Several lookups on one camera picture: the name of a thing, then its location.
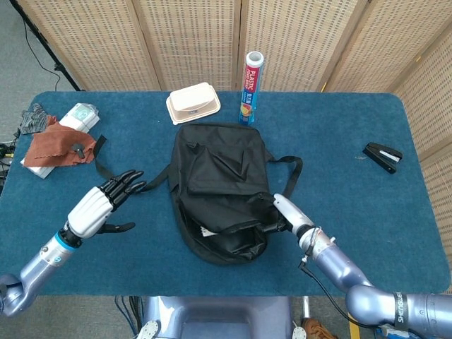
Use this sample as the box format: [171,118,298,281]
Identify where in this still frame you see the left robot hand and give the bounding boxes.
[66,169,148,238]

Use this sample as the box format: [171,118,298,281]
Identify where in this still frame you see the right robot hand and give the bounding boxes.
[261,193,315,236]

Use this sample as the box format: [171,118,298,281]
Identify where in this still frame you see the black backpack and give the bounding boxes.
[94,121,304,266]

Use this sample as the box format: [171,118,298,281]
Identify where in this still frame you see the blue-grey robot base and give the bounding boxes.
[144,295,294,339]

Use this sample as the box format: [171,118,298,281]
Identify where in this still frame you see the brown cloth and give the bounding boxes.
[23,114,98,169]

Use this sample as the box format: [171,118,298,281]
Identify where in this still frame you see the white wrapped paper pack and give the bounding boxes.
[20,102,100,179]

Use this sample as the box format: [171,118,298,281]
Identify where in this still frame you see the blue felt table cover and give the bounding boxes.
[0,90,451,297]

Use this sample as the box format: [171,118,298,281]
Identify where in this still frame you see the black stapler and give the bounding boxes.
[362,142,404,174]

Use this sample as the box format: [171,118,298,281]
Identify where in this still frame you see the grey patterned glove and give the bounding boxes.
[18,102,50,135]

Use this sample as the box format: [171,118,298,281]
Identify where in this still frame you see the plastic food wrap roll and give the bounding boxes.
[238,51,266,126]

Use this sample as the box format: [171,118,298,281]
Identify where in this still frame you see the blue and white box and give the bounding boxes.
[376,326,400,339]

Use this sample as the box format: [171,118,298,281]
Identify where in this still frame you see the beige lidded lunch box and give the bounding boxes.
[165,82,222,126]

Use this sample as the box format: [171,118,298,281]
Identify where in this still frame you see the black tripod leg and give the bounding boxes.
[8,0,85,92]

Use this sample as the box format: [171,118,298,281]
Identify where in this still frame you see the woven wooden folding screen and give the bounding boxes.
[16,0,452,255]

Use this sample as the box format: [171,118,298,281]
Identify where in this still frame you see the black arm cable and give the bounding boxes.
[298,259,375,330]

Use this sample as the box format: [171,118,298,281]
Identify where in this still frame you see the tangled cables beside table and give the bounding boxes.
[0,129,20,184]

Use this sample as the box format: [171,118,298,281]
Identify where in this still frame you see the cable bundle under table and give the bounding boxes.
[113,295,144,339]

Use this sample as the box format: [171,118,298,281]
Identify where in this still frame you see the black floor cable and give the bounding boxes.
[23,17,63,93]

